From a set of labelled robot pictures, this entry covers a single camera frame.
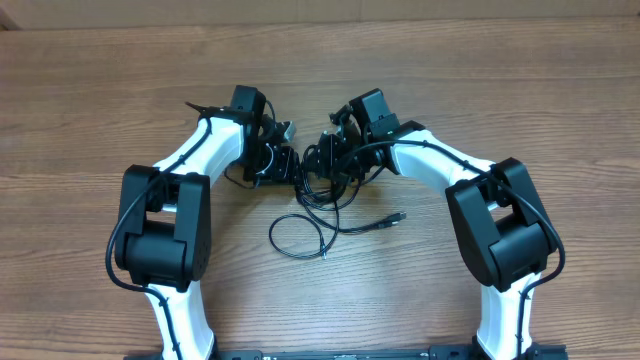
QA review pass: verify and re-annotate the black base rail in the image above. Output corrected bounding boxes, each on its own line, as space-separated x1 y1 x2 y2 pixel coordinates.
123 343 569 360

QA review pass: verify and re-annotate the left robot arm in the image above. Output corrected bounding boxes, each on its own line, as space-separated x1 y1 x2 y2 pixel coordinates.
105 85 296 359

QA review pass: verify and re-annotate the black cable with barrel plug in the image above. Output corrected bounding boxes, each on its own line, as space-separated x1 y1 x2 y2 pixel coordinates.
268 167 364 261

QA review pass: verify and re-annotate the black USB cable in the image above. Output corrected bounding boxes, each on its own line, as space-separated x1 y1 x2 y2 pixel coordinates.
294 174 408 236

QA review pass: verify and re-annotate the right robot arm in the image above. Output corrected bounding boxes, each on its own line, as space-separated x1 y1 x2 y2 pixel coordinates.
302 88 568 359

